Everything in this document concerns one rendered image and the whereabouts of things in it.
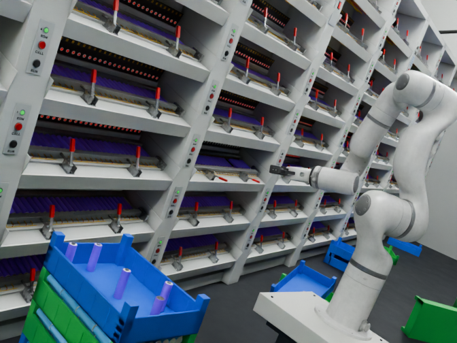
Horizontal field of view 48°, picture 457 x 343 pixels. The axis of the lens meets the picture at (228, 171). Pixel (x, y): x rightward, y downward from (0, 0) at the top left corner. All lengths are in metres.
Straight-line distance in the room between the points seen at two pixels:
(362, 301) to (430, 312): 1.29
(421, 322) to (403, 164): 1.41
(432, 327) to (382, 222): 1.46
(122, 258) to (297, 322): 0.55
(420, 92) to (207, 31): 0.70
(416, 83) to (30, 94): 1.06
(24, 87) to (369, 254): 1.04
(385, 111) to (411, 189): 0.31
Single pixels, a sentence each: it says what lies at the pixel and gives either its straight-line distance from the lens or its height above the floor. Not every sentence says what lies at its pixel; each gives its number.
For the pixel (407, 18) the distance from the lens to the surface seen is 3.78.
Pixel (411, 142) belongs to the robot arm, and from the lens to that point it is 1.63.
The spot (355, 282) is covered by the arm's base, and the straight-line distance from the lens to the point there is 1.61.
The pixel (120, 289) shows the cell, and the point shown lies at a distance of 1.10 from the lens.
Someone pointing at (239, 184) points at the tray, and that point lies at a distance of 2.16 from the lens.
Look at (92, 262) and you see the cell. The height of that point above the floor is 0.43.
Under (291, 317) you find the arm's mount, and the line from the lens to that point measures 1.54.
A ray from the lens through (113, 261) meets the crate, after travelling 1.27.
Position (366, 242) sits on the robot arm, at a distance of 1.59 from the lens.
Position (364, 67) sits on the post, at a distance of 3.02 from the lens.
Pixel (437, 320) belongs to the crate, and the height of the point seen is 0.13.
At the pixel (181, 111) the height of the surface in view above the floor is 0.75.
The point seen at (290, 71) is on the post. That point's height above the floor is 1.03.
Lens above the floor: 0.89
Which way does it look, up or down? 9 degrees down
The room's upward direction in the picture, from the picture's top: 20 degrees clockwise
